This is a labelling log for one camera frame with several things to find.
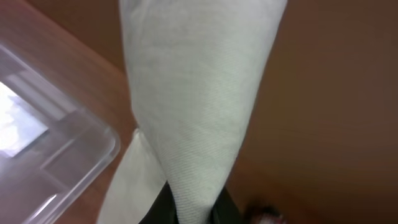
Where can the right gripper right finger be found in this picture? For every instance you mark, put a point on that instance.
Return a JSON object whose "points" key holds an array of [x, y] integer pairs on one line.
{"points": [[225, 211]]}

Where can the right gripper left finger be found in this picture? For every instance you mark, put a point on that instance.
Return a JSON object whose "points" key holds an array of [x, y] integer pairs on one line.
{"points": [[163, 209]]}

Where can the cream cloth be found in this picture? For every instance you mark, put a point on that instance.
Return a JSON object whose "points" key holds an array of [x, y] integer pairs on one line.
{"points": [[193, 69]]}

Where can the clear plastic storage container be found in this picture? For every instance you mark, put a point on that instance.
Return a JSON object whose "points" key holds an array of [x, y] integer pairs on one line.
{"points": [[43, 180]]}

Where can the white label in container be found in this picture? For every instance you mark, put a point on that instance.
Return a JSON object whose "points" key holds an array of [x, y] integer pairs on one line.
{"points": [[19, 127]]}

